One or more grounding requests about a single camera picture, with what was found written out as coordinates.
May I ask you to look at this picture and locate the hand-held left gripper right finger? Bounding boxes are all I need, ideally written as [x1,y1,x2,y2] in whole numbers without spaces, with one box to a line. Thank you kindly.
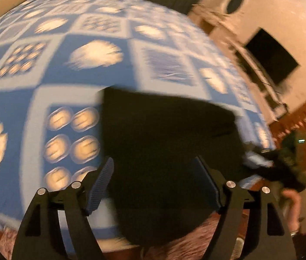
[192,156,298,260]

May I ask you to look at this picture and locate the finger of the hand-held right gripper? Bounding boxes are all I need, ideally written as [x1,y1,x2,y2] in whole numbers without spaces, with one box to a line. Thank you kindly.
[243,145,277,170]

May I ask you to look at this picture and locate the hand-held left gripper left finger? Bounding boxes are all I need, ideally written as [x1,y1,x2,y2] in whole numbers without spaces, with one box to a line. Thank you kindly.
[12,157,115,260]

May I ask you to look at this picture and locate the black pants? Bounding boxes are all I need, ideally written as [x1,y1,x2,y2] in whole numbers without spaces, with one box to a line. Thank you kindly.
[100,87,254,247]

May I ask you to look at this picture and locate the person's right hand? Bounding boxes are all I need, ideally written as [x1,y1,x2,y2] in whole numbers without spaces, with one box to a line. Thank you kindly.
[280,188,303,234]

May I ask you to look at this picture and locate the brown wooden door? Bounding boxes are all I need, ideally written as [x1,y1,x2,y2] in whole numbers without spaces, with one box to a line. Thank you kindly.
[269,90,306,172]

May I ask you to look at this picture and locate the person's floral patterned clothing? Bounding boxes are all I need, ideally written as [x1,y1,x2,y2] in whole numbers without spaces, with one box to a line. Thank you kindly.
[0,213,248,260]

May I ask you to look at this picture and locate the white television stand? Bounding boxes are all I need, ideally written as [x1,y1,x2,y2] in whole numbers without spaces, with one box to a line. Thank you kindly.
[227,42,290,121]

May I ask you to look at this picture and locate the black television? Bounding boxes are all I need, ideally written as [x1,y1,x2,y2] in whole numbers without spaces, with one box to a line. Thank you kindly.
[244,27,300,86]

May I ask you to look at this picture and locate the blue printed bedsheet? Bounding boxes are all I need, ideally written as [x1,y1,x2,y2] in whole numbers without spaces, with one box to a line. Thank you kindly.
[0,0,277,253]

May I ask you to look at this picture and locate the white dressing table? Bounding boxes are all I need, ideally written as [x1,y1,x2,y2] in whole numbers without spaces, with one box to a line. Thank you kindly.
[188,3,241,37]

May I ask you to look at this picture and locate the oval mirror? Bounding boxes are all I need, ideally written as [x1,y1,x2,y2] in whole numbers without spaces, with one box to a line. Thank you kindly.
[225,0,246,15]

